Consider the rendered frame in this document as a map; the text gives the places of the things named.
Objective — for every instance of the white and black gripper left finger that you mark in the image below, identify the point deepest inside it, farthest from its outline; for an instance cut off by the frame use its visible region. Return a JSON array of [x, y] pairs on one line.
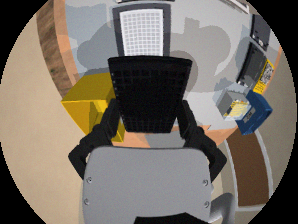
[[107, 129]]

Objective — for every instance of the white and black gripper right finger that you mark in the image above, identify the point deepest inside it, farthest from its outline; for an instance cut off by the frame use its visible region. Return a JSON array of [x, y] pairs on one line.
[[195, 138]]

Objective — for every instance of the grey bench mat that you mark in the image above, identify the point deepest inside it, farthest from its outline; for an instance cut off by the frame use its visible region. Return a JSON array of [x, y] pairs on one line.
[[213, 34]]

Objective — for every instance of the blue open bin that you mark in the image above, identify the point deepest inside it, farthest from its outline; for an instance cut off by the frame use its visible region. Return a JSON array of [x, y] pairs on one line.
[[247, 124]]

